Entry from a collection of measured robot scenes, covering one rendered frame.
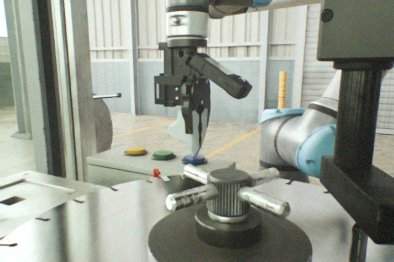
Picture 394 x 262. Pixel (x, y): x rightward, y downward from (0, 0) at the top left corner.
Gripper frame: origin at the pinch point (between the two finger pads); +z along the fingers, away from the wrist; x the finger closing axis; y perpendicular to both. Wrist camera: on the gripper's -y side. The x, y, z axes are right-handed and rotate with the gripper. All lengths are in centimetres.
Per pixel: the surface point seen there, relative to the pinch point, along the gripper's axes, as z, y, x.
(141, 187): -2.9, -7.2, 27.1
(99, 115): 6, 79, -57
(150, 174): 4.0, 6.3, 6.6
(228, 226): -5.4, -20.4, 35.5
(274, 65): -17, 133, -564
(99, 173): 5.4, 18.4, 6.9
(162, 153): 1.4, 7.5, 0.8
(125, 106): 76, 482, -563
